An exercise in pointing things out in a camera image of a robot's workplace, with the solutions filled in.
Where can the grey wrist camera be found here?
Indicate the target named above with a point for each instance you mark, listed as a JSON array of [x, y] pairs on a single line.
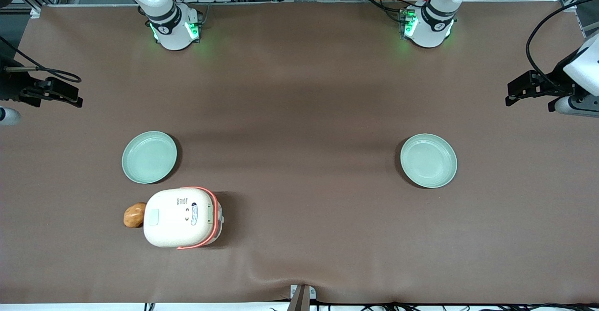
[[578, 106], [8, 116]]

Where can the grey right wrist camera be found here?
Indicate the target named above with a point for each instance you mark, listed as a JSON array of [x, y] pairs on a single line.
[[8, 116]]

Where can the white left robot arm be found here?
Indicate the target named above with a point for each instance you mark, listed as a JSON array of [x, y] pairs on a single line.
[[429, 25]]

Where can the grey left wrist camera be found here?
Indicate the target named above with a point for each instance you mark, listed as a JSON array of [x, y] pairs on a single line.
[[578, 106]]

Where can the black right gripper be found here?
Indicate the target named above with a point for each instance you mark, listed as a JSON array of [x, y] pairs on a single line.
[[10, 89]]

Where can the grey metal camera bracket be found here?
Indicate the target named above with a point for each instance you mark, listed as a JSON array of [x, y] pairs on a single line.
[[302, 297]]

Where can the brown table cloth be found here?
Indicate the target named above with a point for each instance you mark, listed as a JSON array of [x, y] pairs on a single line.
[[299, 114]]

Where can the brown potato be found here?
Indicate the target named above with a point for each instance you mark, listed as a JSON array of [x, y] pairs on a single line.
[[134, 215]]

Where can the pale green round plate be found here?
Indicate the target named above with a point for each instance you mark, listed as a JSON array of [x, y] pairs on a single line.
[[428, 160], [149, 157]]

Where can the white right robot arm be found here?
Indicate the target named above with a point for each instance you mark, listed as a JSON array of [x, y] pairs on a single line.
[[172, 25]]

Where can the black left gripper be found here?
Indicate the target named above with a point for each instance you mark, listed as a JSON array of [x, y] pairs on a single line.
[[555, 83]]

